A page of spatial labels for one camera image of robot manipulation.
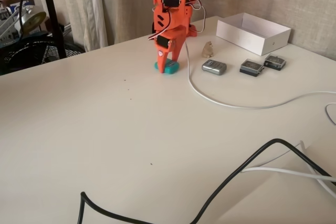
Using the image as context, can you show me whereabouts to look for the silver metal tin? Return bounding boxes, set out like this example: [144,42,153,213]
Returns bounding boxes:
[201,59,228,77]

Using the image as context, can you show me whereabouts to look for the teal green cube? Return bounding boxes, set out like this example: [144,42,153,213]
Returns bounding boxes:
[153,60,181,76]

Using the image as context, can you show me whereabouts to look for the black box with clear lid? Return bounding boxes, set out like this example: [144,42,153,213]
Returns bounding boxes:
[263,53,287,72]
[239,58,265,79]

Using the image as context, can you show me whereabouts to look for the white sheer curtain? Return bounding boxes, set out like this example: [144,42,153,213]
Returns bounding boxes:
[82,0,109,52]

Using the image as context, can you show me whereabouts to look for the black stand pole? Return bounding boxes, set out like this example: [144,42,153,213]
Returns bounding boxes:
[38,0,68,59]

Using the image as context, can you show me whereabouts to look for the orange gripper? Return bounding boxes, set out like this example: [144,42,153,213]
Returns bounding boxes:
[155,25,188,74]

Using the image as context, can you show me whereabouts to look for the white cardboard bin box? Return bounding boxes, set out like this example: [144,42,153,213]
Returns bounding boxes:
[216,12,292,57]

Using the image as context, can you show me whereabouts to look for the white flat cable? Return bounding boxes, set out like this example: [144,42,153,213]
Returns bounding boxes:
[240,166,336,199]

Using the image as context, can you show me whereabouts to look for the small beige animal figurine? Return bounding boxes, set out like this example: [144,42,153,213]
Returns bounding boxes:
[202,40,215,58]

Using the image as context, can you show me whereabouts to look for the blue white packaging box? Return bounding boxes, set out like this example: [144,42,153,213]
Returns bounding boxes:
[0,4,20,48]

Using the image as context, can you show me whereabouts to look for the long white cable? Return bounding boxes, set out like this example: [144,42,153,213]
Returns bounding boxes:
[184,40,336,126]

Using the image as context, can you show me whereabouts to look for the beige curtain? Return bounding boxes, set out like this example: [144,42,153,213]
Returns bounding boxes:
[13,0,116,53]

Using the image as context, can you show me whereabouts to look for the silver desk lamp head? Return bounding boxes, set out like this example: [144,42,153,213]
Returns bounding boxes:
[14,4,48,36]

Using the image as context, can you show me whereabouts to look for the thick black cable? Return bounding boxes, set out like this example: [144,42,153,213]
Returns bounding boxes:
[78,138,336,224]

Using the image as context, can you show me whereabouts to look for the black floor fan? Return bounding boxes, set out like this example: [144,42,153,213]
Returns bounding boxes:
[0,36,86,76]

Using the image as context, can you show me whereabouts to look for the robot servo wires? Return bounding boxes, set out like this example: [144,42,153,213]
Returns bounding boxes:
[183,0,209,34]

